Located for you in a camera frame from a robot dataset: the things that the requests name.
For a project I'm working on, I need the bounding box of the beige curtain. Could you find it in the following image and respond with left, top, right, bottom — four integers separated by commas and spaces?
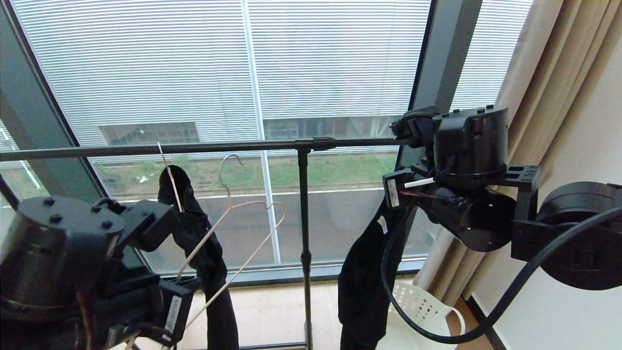
413, 0, 622, 312

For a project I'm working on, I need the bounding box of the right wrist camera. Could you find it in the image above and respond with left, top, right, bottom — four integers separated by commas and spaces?
389, 107, 438, 147

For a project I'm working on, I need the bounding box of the black clothes rack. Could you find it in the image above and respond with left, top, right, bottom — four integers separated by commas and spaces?
0, 137, 404, 350

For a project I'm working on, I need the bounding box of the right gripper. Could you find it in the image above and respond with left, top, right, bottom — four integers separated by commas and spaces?
383, 168, 438, 210

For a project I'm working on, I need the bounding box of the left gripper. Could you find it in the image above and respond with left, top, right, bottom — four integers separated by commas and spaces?
97, 277, 200, 350

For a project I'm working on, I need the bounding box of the window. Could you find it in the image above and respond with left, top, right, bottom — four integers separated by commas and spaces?
0, 0, 535, 292

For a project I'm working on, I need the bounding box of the pink clothes hanger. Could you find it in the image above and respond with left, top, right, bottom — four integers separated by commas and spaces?
124, 154, 287, 350
156, 142, 184, 213

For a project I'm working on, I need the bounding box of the black garment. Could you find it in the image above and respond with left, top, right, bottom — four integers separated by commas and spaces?
157, 164, 240, 350
338, 194, 414, 350

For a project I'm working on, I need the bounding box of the white laundry basket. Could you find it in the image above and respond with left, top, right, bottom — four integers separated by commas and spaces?
377, 280, 466, 350

